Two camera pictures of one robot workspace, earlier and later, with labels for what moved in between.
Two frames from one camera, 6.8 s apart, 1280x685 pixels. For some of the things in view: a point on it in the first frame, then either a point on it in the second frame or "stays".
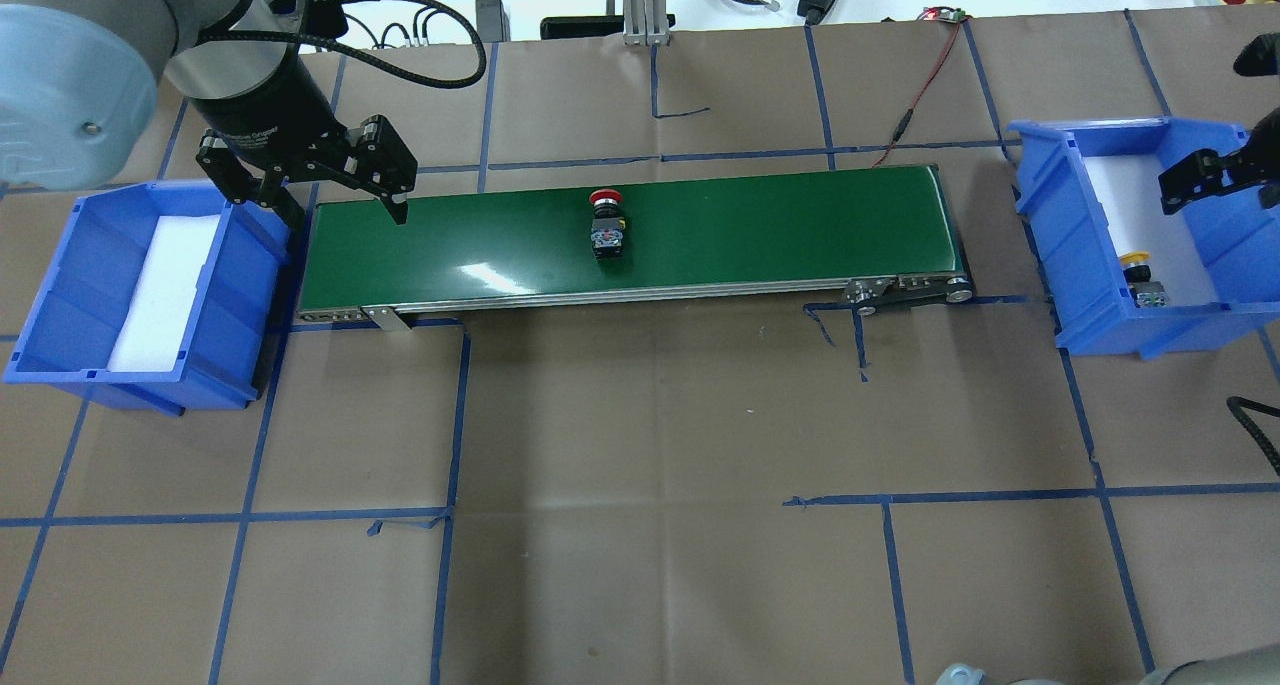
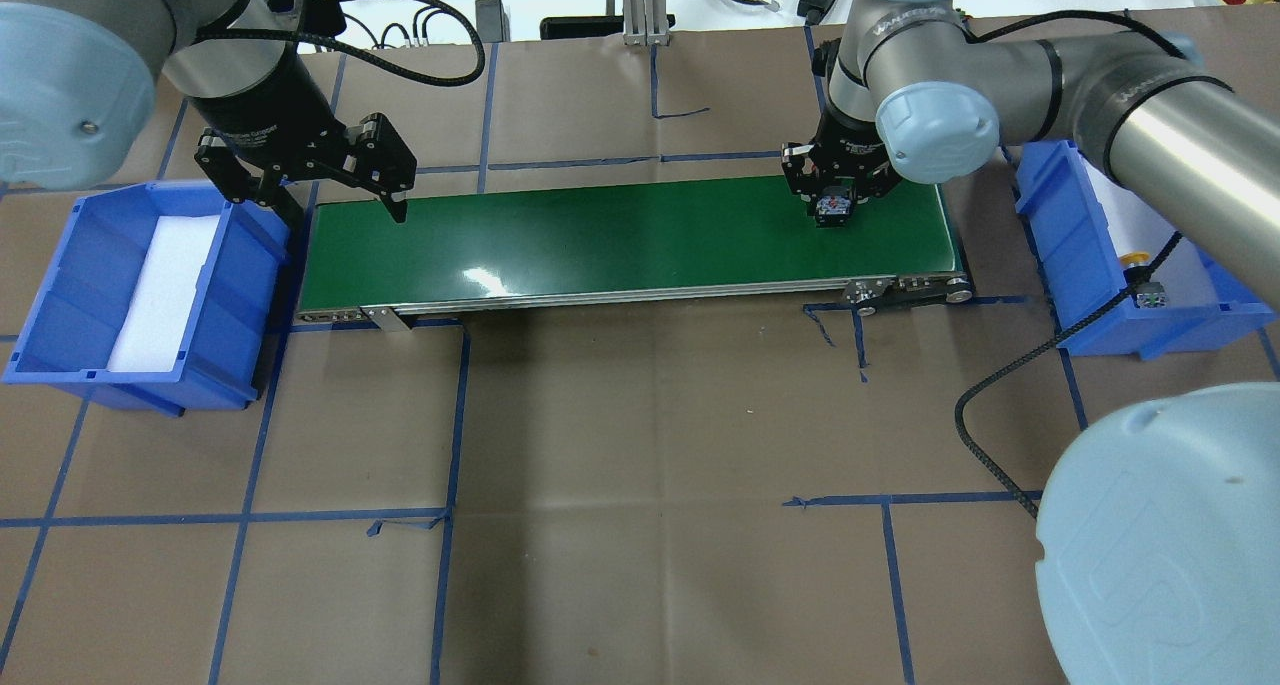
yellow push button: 1138,274 stays
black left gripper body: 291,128 stays
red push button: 607,226 -> 833,211
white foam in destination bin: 1129,190 stays
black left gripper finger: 388,189 stays
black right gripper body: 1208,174 -> 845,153
